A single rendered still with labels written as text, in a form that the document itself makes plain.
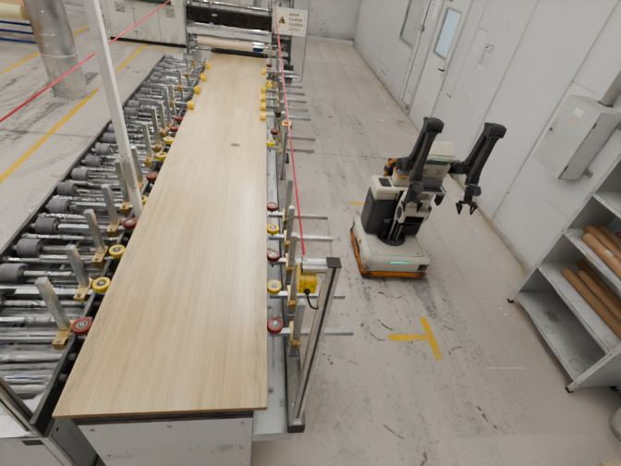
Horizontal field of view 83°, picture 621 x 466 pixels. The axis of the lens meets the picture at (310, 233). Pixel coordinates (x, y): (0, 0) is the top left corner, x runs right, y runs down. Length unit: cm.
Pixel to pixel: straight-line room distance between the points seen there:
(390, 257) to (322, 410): 143
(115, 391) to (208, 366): 36
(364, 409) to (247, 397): 123
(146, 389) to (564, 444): 269
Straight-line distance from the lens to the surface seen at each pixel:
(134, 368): 176
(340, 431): 259
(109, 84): 214
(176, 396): 166
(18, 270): 242
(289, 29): 587
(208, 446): 200
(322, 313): 114
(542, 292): 399
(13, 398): 180
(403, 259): 331
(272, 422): 189
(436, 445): 277
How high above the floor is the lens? 238
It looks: 40 degrees down
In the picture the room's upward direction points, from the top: 10 degrees clockwise
